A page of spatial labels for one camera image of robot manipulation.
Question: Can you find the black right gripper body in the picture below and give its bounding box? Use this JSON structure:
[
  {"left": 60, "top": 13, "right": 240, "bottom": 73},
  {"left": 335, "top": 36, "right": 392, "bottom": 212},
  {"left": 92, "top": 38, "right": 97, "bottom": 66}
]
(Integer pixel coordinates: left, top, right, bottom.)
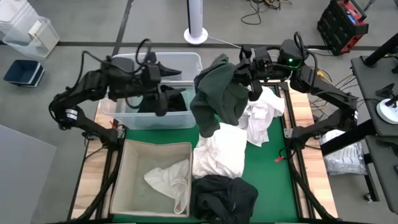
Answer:
[{"left": 238, "top": 44, "right": 279, "bottom": 103}]

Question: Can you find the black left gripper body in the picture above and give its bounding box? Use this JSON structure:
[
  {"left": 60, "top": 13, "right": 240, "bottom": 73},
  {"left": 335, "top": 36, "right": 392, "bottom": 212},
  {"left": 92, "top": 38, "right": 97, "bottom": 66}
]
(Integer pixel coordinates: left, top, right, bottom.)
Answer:
[{"left": 136, "top": 51, "right": 170, "bottom": 118}]

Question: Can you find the small black garment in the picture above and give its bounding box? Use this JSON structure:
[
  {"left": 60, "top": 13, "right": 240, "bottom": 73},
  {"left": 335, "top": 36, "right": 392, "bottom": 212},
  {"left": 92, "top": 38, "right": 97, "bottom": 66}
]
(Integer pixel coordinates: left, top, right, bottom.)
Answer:
[{"left": 137, "top": 84, "right": 188, "bottom": 113}]

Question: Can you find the dark green garment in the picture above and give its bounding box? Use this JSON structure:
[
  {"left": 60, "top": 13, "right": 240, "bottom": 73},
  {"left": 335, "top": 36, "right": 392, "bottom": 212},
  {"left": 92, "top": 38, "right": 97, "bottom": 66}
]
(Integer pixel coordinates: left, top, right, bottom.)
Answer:
[{"left": 190, "top": 53, "right": 249, "bottom": 138}]

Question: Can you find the white shirt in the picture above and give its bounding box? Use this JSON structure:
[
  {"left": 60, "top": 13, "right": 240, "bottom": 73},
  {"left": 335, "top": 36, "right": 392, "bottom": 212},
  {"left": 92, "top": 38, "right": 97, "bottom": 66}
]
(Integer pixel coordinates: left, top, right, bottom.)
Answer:
[{"left": 238, "top": 85, "right": 285, "bottom": 147}]

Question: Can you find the white lace garment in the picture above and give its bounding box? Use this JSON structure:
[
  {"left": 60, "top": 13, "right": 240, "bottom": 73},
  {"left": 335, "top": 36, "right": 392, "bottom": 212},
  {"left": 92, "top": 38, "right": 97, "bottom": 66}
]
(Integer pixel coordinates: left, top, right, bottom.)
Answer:
[{"left": 192, "top": 122, "right": 249, "bottom": 180}]

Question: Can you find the beige fabric bin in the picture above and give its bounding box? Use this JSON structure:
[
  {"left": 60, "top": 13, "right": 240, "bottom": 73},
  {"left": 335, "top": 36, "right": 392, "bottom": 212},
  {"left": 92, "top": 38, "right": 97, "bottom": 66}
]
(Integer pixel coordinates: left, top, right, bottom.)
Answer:
[{"left": 109, "top": 139, "right": 193, "bottom": 218}]

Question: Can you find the small white labelled garment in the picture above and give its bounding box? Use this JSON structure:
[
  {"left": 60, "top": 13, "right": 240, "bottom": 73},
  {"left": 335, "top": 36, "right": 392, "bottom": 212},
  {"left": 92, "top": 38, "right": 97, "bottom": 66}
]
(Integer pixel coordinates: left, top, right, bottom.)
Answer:
[{"left": 144, "top": 159, "right": 191, "bottom": 215}]

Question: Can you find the large black garment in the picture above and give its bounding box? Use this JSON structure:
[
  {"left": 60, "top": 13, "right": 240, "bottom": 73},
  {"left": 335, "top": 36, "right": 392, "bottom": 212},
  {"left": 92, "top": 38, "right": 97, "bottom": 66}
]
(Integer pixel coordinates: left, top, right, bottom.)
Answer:
[{"left": 190, "top": 174, "right": 259, "bottom": 224}]

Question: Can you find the clear plastic storage bin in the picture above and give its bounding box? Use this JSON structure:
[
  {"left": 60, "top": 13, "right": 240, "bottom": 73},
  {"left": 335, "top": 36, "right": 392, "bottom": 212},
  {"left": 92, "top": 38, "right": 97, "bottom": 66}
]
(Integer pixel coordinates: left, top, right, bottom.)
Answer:
[{"left": 99, "top": 52, "right": 205, "bottom": 131}]

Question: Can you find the white tower fan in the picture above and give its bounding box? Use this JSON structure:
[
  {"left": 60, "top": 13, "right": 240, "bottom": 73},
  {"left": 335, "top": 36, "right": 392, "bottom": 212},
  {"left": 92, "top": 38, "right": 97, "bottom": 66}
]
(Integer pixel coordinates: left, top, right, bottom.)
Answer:
[{"left": 183, "top": 0, "right": 209, "bottom": 45}]

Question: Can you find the red and black toolbox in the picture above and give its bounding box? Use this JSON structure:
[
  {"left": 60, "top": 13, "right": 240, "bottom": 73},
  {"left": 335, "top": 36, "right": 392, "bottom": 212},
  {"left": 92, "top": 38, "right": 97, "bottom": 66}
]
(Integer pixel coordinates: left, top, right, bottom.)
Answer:
[{"left": 317, "top": 0, "right": 370, "bottom": 56}]

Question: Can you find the black side table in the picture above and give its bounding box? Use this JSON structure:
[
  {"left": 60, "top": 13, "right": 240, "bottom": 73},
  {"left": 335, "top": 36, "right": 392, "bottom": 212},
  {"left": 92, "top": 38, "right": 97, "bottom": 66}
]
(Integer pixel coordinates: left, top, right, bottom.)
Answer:
[{"left": 320, "top": 55, "right": 398, "bottom": 215}]

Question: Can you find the green table mat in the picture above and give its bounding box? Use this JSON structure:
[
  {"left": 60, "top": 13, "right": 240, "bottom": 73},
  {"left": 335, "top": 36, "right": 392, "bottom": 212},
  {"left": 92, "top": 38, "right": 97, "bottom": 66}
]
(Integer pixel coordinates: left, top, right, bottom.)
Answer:
[{"left": 113, "top": 86, "right": 299, "bottom": 223}]

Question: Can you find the white cardboard box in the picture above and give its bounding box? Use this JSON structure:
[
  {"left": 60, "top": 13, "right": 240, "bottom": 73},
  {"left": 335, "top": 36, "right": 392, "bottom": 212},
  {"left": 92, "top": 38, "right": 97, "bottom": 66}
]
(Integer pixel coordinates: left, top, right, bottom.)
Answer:
[{"left": 28, "top": 20, "right": 59, "bottom": 52}]

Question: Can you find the black diagonal pole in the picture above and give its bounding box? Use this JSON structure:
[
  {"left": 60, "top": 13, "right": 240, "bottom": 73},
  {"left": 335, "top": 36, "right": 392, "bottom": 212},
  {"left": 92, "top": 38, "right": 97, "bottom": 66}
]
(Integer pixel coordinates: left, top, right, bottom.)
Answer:
[{"left": 363, "top": 32, "right": 398, "bottom": 68}]

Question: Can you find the clear plastic bag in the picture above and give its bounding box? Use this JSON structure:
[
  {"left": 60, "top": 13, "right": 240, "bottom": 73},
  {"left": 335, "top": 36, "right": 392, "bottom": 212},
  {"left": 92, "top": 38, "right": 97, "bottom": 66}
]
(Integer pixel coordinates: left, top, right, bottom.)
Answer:
[{"left": 320, "top": 129, "right": 368, "bottom": 177}]

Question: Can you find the small black angular device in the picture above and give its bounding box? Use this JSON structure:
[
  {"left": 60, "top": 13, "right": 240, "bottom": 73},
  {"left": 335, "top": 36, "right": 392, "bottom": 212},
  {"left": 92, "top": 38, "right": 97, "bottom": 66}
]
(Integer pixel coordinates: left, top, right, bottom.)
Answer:
[{"left": 375, "top": 83, "right": 396, "bottom": 99}]

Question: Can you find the dark blue bin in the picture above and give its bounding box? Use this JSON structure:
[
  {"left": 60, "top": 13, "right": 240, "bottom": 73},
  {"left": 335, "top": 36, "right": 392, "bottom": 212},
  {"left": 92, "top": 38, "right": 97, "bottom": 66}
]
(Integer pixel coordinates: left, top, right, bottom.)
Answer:
[{"left": 3, "top": 59, "right": 45, "bottom": 88}]

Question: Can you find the white round device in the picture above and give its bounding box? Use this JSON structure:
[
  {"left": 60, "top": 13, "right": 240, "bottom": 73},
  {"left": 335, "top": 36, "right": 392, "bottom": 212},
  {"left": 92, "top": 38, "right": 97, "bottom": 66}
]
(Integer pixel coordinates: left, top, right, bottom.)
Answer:
[{"left": 376, "top": 98, "right": 398, "bottom": 125}]

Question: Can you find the clear storage container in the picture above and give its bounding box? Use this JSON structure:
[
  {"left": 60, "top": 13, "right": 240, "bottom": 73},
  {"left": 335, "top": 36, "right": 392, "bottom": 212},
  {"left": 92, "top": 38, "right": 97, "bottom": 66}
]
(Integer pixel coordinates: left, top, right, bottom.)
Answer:
[{"left": 2, "top": 16, "right": 60, "bottom": 60}]

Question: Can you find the stack of clear containers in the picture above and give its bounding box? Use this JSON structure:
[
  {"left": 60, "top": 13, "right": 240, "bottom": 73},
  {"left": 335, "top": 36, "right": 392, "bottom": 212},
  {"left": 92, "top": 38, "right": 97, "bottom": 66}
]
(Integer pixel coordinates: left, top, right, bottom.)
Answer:
[{"left": 0, "top": 0, "right": 40, "bottom": 34}]

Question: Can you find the white fan cable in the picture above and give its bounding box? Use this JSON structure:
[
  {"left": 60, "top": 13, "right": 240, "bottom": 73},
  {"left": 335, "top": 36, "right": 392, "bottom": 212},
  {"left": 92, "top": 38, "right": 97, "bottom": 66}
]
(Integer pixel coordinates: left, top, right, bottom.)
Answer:
[{"left": 206, "top": 35, "right": 243, "bottom": 50}]

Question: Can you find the black and yellow cable bundle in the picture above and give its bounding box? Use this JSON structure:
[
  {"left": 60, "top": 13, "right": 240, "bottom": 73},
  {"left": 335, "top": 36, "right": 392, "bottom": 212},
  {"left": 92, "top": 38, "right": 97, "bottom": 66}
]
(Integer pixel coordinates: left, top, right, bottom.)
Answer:
[{"left": 241, "top": 0, "right": 293, "bottom": 26}]

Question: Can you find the black aluminium table frame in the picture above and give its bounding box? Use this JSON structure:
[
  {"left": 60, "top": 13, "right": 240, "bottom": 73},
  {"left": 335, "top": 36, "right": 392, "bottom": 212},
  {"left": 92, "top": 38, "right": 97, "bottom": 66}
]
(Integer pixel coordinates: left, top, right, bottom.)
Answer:
[{"left": 67, "top": 80, "right": 338, "bottom": 224}]

